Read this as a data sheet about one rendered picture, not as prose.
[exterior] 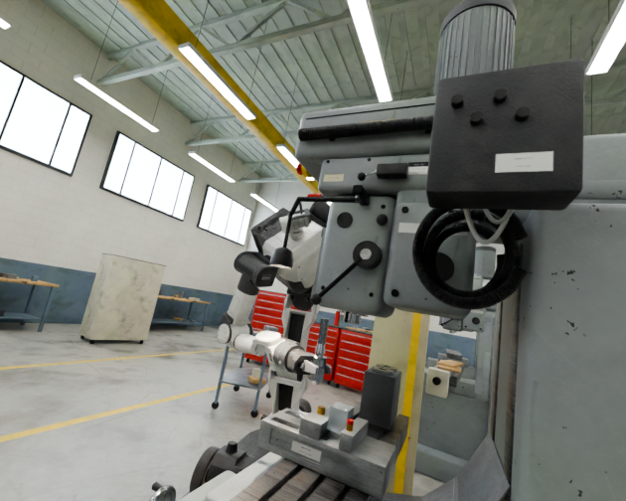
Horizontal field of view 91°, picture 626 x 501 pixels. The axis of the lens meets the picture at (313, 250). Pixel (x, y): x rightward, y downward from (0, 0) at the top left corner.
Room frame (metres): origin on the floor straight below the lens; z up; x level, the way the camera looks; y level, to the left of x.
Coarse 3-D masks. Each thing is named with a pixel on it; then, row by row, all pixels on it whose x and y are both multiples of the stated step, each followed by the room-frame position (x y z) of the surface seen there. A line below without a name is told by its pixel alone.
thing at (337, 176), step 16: (336, 160) 0.81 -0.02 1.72; (352, 160) 0.78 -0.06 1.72; (368, 160) 0.76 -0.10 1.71; (384, 160) 0.75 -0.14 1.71; (400, 160) 0.73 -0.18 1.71; (416, 160) 0.71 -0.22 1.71; (320, 176) 0.83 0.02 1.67; (336, 176) 0.80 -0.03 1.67; (352, 176) 0.78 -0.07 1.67; (368, 176) 0.76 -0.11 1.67; (416, 176) 0.71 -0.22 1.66; (336, 192) 0.82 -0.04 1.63; (368, 192) 0.78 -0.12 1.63; (384, 192) 0.76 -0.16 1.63
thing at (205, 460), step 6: (210, 450) 1.53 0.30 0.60; (216, 450) 1.54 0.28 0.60; (204, 456) 1.50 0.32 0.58; (210, 456) 1.50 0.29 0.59; (198, 462) 1.48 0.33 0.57; (204, 462) 1.48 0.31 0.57; (210, 462) 1.50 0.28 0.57; (198, 468) 1.47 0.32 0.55; (204, 468) 1.46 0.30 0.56; (198, 474) 1.46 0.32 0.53; (204, 474) 1.46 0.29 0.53; (192, 480) 1.46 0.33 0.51; (198, 480) 1.45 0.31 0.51; (204, 480) 1.51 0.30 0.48; (192, 486) 1.45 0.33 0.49; (198, 486) 1.45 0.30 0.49
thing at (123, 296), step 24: (120, 264) 5.76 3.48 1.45; (144, 264) 6.10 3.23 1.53; (96, 288) 5.83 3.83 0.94; (120, 288) 5.85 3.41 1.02; (144, 288) 6.20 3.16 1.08; (96, 312) 5.67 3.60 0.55; (120, 312) 5.95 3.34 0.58; (144, 312) 6.30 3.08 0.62; (96, 336) 5.72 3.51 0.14; (120, 336) 6.04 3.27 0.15; (144, 336) 6.40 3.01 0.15
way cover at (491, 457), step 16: (480, 448) 0.85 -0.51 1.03; (496, 448) 0.75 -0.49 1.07; (496, 464) 0.69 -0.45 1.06; (464, 480) 0.82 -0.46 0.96; (480, 480) 0.72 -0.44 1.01; (496, 480) 0.64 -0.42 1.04; (400, 496) 0.94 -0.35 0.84; (416, 496) 0.93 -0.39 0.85; (432, 496) 0.88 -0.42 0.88; (448, 496) 0.82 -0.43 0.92; (464, 496) 0.75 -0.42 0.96; (480, 496) 0.67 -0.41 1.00; (496, 496) 0.60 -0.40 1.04
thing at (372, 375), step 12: (372, 372) 1.27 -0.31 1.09; (384, 372) 1.27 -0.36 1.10; (396, 372) 1.38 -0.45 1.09; (372, 384) 1.27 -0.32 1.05; (384, 384) 1.25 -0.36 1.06; (396, 384) 1.31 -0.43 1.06; (372, 396) 1.27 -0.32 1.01; (384, 396) 1.25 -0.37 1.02; (396, 396) 1.35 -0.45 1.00; (360, 408) 1.28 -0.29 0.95; (372, 408) 1.26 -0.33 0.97; (384, 408) 1.24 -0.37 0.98; (396, 408) 1.40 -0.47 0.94; (372, 420) 1.26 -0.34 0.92; (384, 420) 1.24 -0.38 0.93
